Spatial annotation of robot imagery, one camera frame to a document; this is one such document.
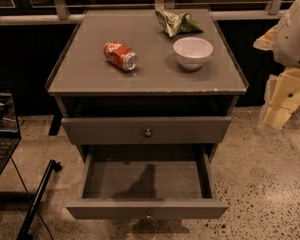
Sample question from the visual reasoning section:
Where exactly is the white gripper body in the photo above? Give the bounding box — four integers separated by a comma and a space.
269, 67, 300, 113

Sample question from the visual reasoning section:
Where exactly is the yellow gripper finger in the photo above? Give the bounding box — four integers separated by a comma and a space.
262, 107, 291, 129

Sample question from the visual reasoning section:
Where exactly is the red coke can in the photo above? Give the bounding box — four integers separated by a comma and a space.
103, 41, 137, 72

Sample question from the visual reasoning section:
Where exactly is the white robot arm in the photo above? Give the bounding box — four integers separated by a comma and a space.
261, 0, 300, 130

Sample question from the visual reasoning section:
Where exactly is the grey top drawer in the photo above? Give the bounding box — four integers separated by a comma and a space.
62, 116, 231, 145

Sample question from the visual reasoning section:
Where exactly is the grey drawer cabinet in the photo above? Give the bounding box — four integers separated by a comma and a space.
44, 8, 250, 152

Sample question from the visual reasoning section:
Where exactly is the open grey middle drawer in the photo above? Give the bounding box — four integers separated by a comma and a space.
67, 144, 229, 219

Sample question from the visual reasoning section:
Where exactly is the white ceramic bowl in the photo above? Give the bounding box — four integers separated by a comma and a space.
173, 37, 214, 70

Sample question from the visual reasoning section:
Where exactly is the green chip bag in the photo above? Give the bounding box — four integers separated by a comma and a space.
155, 8, 203, 37

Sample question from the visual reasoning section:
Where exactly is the black laptop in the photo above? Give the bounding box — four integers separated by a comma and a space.
0, 83, 21, 175

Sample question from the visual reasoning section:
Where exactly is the black stand pole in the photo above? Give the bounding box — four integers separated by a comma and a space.
16, 160, 62, 240

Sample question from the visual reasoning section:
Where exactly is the metal railing frame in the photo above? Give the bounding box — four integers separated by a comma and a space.
0, 0, 300, 27

